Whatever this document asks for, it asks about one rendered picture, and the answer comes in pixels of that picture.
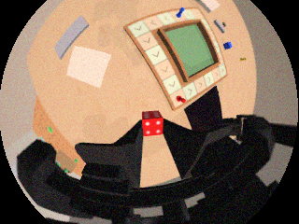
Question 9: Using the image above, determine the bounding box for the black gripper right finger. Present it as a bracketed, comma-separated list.
[164, 118, 232, 179]

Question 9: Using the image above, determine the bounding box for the blue pawn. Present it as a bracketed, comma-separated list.
[176, 7, 184, 18]

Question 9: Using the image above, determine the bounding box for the blue die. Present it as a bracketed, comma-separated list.
[223, 41, 233, 49]

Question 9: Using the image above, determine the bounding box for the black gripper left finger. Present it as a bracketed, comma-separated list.
[74, 119, 143, 188]

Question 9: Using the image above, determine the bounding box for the red pawn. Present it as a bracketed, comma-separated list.
[176, 96, 186, 104]

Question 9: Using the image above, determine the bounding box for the red die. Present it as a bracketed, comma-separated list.
[142, 111, 164, 137]

